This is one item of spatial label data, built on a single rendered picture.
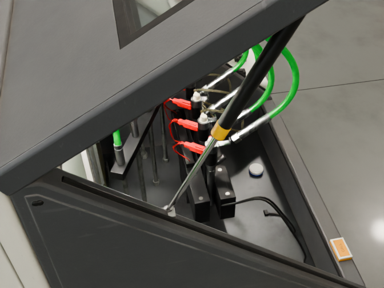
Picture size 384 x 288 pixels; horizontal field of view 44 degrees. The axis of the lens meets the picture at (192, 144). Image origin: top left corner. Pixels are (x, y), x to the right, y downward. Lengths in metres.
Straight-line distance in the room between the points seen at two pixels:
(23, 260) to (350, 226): 1.88
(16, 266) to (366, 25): 3.37
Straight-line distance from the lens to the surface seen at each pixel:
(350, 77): 3.23
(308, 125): 2.81
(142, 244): 0.68
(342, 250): 1.11
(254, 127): 1.04
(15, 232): 0.64
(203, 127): 1.11
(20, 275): 0.72
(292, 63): 0.96
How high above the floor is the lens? 1.86
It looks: 45 degrees down
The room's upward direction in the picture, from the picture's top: 2 degrees counter-clockwise
